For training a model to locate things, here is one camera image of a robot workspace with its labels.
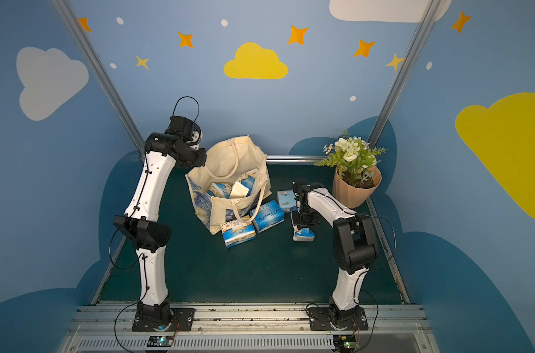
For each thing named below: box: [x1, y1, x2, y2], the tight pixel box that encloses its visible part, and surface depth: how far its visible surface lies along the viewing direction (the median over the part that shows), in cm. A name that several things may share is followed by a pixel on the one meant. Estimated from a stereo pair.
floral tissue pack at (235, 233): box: [220, 220, 257, 249], surface depth 92 cm
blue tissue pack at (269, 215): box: [249, 200, 285, 234], surface depth 97 cm
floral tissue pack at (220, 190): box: [207, 182, 233, 200], surface depth 95 cm
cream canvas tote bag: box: [185, 135, 272, 235], surface depth 95 cm
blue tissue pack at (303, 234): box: [292, 225, 316, 242], surface depth 88 cm
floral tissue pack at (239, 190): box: [230, 181, 250, 199], surface depth 88 cm
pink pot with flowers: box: [314, 130, 389, 209], surface depth 91 cm
